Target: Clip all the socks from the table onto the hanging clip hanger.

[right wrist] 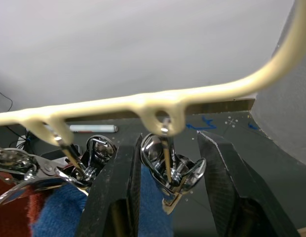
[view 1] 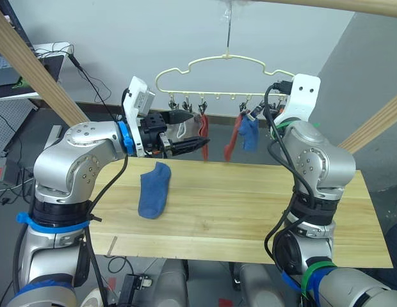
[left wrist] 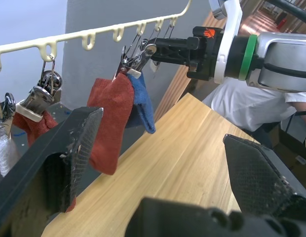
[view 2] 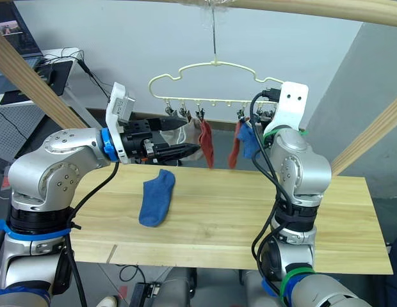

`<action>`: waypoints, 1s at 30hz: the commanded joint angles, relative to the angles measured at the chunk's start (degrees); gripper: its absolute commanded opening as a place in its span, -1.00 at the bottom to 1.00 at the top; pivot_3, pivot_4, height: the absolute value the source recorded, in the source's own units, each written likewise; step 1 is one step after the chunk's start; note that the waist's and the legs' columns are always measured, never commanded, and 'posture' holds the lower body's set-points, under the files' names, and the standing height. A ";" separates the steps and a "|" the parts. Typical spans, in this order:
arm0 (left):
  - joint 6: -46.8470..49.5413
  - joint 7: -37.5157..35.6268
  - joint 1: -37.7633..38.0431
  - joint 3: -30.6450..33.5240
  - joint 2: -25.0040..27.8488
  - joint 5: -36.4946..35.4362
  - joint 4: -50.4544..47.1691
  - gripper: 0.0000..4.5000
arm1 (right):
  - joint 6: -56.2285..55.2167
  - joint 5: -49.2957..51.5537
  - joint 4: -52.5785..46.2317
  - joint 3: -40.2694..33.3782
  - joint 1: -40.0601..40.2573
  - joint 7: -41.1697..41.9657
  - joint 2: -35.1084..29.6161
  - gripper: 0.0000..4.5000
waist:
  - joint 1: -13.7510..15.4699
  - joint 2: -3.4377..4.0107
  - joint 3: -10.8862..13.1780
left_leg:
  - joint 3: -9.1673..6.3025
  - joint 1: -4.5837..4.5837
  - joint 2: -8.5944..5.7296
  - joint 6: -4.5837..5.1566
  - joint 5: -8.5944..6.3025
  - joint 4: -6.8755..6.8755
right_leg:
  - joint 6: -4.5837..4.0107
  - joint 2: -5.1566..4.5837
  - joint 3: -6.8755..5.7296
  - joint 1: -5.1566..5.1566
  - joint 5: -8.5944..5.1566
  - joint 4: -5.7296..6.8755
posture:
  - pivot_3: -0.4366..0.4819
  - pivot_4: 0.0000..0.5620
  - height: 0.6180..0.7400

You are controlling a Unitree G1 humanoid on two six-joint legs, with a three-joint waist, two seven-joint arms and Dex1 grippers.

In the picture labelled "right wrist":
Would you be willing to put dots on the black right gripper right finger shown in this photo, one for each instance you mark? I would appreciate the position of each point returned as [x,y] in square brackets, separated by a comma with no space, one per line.
[232,187]

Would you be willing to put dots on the red knitted sock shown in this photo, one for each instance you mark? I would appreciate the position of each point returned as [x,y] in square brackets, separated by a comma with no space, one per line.
[10,217]

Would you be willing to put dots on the white marker pen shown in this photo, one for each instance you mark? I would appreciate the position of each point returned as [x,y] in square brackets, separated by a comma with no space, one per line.
[93,128]

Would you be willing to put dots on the blue knitted sock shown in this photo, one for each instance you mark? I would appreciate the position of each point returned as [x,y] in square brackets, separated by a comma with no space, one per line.
[59,212]

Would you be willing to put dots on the cream plastic clip hanger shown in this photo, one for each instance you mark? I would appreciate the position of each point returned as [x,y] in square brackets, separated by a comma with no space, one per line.
[217,90]

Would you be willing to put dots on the dark grey flat device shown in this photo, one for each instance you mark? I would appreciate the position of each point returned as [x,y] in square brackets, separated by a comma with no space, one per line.
[54,155]

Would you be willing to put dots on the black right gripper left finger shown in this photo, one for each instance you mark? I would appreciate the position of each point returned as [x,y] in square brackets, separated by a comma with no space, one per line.
[116,192]

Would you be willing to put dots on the chrome clip with cream tips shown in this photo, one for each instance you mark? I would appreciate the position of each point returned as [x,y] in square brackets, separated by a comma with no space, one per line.
[153,148]
[101,148]
[17,160]

